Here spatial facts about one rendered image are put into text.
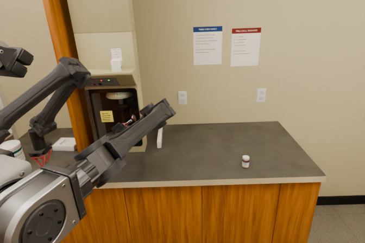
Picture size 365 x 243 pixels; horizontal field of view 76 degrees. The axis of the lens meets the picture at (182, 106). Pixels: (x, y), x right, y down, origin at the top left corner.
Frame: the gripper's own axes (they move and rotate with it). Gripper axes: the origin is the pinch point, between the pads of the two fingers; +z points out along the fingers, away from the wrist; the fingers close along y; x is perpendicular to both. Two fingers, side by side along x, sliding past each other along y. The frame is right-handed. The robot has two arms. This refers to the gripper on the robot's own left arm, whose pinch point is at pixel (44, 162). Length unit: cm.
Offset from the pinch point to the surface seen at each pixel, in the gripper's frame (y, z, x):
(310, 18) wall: 76, -62, -164
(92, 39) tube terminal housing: 33, -57, -24
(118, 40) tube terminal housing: 33, -56, -38
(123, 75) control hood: 22, -40, -41
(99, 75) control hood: 21, -40, -28
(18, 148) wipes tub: 20.2, 3.6, 28.4
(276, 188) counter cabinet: 5, 26, -125
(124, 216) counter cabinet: 5, 44, -34
